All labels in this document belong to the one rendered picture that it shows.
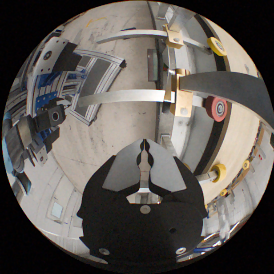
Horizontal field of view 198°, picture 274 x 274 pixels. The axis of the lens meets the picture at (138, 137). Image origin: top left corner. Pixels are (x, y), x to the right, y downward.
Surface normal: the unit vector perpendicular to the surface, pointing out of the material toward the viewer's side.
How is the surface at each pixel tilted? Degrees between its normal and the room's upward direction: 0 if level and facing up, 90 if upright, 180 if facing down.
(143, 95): 0
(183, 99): 0
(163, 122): 0
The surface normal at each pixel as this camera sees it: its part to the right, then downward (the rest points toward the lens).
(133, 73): -0.04, 0.50
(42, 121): 0.44, 0.47
